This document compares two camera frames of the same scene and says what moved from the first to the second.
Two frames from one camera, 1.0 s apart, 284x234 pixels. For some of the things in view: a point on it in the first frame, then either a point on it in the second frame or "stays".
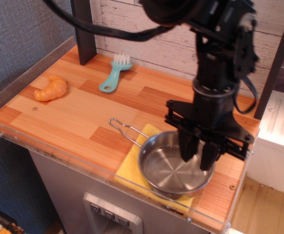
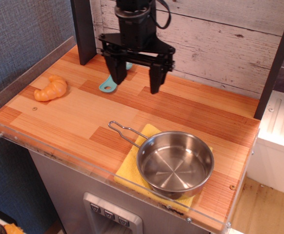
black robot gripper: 212,116 -> 137,39
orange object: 4,230 -> 11,228
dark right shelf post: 278,62 stays
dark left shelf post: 85,39 stays
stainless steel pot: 163,165 stays
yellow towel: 128,173 stays
